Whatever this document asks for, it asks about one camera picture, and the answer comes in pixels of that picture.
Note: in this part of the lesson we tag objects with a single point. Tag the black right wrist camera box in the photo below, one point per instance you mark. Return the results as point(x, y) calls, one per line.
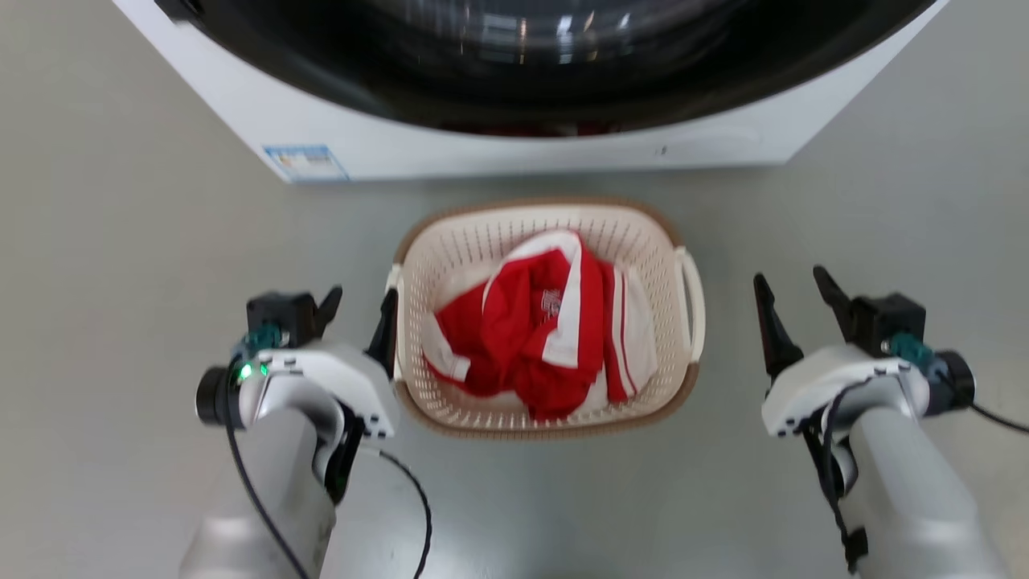
point(888, 322)

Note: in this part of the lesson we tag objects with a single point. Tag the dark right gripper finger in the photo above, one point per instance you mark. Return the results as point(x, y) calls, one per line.
point(773, 330)
point(838, 301)

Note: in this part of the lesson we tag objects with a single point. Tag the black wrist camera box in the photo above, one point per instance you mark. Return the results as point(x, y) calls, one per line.
point(888, 322)
point(281, 314)

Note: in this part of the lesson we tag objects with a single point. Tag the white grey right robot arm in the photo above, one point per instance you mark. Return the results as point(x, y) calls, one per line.
point(916, 498)

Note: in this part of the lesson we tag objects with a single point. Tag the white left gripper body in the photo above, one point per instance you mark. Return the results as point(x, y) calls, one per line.
point(354, 378)

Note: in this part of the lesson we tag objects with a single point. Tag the red and white garment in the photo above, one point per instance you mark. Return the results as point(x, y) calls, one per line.
point(530, 338)

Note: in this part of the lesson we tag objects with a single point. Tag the blue white energy label sticker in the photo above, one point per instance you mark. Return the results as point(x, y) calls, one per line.
point(305, 163)

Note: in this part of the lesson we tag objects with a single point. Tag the beige plastic laundry basket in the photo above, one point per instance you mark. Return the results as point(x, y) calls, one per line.
point(470, 253)

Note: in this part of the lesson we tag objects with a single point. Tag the dark glass washer door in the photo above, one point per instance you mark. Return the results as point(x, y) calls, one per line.
point(514, 56)

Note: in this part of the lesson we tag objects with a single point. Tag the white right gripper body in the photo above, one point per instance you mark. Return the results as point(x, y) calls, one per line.
point(836, 374)

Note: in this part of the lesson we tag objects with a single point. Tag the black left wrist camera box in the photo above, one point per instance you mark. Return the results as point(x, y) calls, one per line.
point(281, 314)

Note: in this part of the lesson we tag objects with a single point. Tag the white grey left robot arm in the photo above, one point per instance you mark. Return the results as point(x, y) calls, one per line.
point(277, 482)

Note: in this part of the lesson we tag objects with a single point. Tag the white front-load washing machine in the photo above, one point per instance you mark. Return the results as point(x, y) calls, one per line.
point(498, 153)

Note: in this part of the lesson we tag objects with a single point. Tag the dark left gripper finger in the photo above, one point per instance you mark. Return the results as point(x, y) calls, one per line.
point(328, 310)
point(386, 334)

